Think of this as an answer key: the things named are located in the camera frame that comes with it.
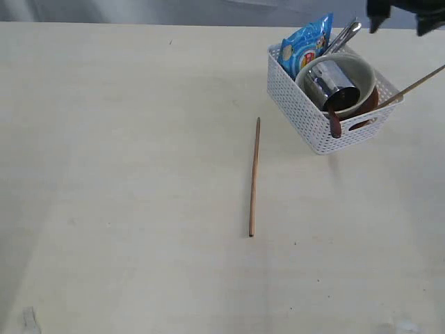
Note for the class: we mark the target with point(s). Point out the stainless steel cup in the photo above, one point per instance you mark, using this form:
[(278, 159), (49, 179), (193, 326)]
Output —
[(327, 85)]

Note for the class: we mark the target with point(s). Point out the dark red wooden spoon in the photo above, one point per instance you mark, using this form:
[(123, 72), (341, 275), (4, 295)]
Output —
[(335, 125)]

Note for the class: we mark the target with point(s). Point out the metal cutlery handle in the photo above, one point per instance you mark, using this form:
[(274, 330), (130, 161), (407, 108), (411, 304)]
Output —
[(350, 34), (340, 36)]

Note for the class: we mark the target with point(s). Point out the wooden chopstick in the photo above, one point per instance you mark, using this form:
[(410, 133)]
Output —
[(400, 94), (253, 189)]

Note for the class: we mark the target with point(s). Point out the blue snack packet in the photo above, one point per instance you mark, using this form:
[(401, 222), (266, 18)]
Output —
[(305, 45)]

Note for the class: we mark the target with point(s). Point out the grey ceramic bowl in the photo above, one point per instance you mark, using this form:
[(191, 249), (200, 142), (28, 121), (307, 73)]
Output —
[(358, 70)]

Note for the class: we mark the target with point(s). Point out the brown wooden plate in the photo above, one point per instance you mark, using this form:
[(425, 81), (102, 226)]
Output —
[(366, 107)]

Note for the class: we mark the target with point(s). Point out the white perforated plastic basket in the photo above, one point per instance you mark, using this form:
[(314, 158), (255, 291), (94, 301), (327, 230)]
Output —
[(310, 123)]

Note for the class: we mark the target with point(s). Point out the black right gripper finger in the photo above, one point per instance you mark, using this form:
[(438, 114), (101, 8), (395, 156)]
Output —
[(429, 14), (377, 12)]

